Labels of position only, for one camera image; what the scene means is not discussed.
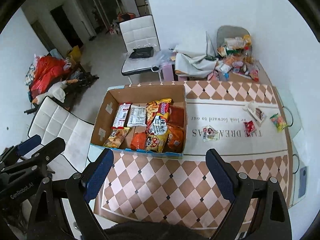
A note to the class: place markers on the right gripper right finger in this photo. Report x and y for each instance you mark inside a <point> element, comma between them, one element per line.
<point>271,217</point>

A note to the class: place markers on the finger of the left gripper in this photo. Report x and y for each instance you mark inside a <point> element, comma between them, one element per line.
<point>11,155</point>

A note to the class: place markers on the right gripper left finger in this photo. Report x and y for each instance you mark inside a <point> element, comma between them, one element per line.
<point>48,218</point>

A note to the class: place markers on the yellow chips bag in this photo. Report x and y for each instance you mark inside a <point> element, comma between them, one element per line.
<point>116,137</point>

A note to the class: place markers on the orange snack packet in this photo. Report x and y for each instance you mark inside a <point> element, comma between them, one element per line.
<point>175,138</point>
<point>138,141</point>

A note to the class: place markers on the red white barcode packet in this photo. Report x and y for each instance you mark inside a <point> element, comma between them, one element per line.
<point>121,115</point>

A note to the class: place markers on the white noodle seasoning packet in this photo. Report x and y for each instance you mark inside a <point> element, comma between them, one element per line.
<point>137,116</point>

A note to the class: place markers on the small red snack packet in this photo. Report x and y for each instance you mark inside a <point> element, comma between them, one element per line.
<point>250,129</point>

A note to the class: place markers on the colourful candy bag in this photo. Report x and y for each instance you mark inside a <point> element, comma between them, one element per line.
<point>278,122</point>

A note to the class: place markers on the Sedaap noodle packet yellow red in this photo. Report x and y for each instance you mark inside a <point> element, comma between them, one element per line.
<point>157,124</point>

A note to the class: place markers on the chocolate biscuit white packet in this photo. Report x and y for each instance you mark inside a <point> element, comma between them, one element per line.
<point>256,113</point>

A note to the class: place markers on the dark red packet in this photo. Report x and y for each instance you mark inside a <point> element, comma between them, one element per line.
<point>176,116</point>

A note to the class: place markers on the grey chair with snacks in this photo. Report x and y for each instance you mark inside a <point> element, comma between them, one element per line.
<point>231,40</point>

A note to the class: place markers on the blue smartphone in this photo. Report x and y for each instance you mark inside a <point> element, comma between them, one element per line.
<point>303,173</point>

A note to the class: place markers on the white chair near left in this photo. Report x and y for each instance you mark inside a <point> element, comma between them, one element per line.
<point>53,121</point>

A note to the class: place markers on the white chair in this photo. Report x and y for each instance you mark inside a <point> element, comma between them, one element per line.
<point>53,121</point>
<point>138,33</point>

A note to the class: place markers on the red plastic bag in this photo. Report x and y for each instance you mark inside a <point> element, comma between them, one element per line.
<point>47,69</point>

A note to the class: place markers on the cardboard box blue sides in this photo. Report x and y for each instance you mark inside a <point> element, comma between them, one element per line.
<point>138,96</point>

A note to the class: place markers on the checkered table mat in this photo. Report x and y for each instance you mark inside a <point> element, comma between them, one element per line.
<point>182,191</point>

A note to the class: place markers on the yellow bag on floor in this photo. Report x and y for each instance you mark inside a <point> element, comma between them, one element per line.
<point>74,55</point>

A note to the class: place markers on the pink box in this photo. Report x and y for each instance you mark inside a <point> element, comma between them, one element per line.
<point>167,72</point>

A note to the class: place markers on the black bag on chair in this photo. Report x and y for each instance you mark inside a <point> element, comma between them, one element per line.
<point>142,53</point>

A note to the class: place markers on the white chair far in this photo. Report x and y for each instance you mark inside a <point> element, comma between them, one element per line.
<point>138,33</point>

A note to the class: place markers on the pile of snack bags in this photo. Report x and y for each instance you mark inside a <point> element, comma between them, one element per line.
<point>241,64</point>

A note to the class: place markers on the white cloth heap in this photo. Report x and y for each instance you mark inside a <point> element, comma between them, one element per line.
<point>195,56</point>

